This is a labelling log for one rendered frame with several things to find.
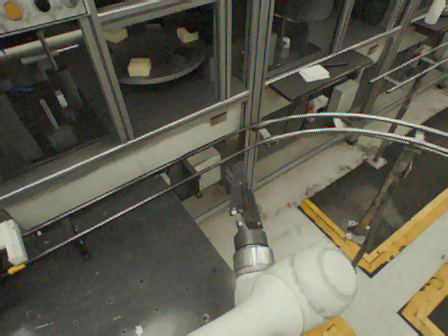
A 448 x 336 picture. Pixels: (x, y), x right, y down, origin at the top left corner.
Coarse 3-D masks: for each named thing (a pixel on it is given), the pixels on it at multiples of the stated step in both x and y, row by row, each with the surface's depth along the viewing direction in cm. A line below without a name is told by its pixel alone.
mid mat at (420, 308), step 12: (444, 264) 173; (432, 276) 168; (444, 276) 168; (420, 288) 164; (432, 288) 163; (444, 288) 163; (408, 300) 160; (420, 300) 159; (432, 300) 159; (444, 300) 159; (408, 312) 155; (420, 312) 155; (432, 312) 155; (444, 312) 155; (408, 324) 152; (420, 324) 151; (432, 324) 151; (444, 324) 151
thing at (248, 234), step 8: (248, 224) 69; (240, 232) 67; (248, 232) 66; (256, 232) 66; (264, 232) 68; (240, 240) 66; (248, 240) 65; (256, 240) 65; (264, 240) 66; (240, 248) 66
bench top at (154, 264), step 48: (144, 192) 122; (48, 240) 108; (96, 240) 108; (144, 240) 108; (192, 240) 108; (0, 288) 97; (48, 288) 97; (96, 288) 97; (144, 288) 97; (192, 288) 97
